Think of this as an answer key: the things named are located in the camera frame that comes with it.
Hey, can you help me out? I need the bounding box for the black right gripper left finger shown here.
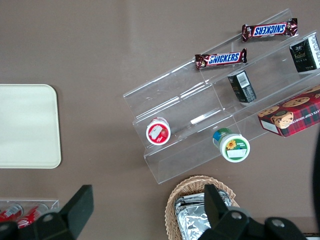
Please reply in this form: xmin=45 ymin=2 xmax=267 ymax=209
xmin=0 ymin=184 xmax=95 ymax=240

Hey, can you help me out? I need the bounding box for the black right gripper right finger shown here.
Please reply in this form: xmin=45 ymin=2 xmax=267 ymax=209
xmin=199 ymin=184 xmax=307 ymax=240

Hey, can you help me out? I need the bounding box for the foil wrapped sandwich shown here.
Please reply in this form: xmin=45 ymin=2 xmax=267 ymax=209
xmin=176 ymin=206 xmax=214 ymax=240
xmin=174 ymin=189 xmax=234 ymax=213

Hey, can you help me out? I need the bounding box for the woven wicker basket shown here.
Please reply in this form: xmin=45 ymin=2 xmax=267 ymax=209
xmin=164 ymin=175 xmax=241 ymax=240

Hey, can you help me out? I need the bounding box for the cream plastic tray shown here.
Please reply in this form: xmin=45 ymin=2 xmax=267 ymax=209
xmin=0 ymin=84 xmax=62 ymax=169

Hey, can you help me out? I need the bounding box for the clear acrylic can holder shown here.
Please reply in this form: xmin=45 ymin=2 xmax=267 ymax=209
xmin=0 ymin=198 xmax=61 ymax=223

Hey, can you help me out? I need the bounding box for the red cola can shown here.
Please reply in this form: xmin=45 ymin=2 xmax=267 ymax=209
xmin=16 ymin=203 xmax=50 ymax=230
xmin=0 ymin=203 xmax=24 ymax=224

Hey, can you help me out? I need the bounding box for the green sunflower yogurt cup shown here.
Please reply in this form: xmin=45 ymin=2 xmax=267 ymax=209
xmin=212 ymin=127 xmax=251 ymax=163

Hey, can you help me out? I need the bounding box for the red lid yogurt cup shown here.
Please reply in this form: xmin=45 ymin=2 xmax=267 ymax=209
xmin=145 ymin=116 xmax=172 ymax=146

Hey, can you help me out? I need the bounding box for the red tartan cookie box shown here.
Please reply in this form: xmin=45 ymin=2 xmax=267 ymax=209
xmin=257 ymin=84 xmax=320 ymax=138

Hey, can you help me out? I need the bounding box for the clear acrylic stepped shelf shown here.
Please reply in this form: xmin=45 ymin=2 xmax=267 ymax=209
xmin=122 ymin=8 xmax=320 ymax=186

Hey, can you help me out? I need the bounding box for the dark green box with barcode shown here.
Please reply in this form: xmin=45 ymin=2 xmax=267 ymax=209
xmin=227 ymin=70 xmax=258 ymax=104

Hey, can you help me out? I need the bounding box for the Snickers chocolate bar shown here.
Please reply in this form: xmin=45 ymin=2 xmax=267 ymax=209
xmin=194 ymin=47 xmax=248 ymax=71
xmin=241 ymin=17 xmax=299 ymax=43

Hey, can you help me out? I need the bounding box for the dark green box gold lettering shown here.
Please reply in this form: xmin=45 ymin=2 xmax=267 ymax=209
xmin=289 ymin=34 xmax=320 ymax=74

